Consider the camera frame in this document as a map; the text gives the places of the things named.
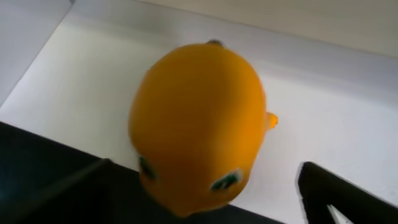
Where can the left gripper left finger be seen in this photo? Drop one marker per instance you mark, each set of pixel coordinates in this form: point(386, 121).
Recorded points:
point(46, 202)

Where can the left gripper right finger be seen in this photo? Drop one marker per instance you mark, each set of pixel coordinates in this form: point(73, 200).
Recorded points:
point(323, 189)

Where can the yellow rubber duck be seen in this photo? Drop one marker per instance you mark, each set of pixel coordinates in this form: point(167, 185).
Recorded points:
point(196, 124)

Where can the white shelf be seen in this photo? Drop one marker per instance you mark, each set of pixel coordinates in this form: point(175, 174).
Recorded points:
point(311, 109)

